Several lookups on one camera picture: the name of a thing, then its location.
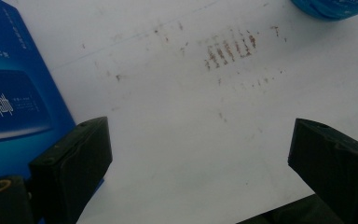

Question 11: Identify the blue cardboard box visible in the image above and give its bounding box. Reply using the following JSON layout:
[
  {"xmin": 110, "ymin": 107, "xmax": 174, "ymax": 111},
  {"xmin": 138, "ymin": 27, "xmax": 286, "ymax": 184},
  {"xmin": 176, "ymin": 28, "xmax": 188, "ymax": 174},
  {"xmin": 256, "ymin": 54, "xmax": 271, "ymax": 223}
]
[{"xmin": 0, "ymin": 0, "xmax": 105, "ymax": 190}]

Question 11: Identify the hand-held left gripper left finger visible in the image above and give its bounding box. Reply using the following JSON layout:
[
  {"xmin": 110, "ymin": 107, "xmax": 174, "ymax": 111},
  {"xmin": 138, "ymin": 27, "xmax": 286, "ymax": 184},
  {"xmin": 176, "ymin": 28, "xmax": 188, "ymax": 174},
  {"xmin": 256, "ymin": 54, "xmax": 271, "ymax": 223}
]
[{"xmin": 28, "ymin": 117, "xmax": 114, "ymax": 224}]

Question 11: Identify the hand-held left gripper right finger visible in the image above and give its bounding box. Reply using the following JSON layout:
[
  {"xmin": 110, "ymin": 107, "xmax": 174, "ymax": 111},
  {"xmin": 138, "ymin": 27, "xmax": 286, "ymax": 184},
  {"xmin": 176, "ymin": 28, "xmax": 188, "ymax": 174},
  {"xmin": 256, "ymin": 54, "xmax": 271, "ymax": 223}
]
[{"xmin": 287, "ymin": 118, "xmax": 358, "ymax": 224}]

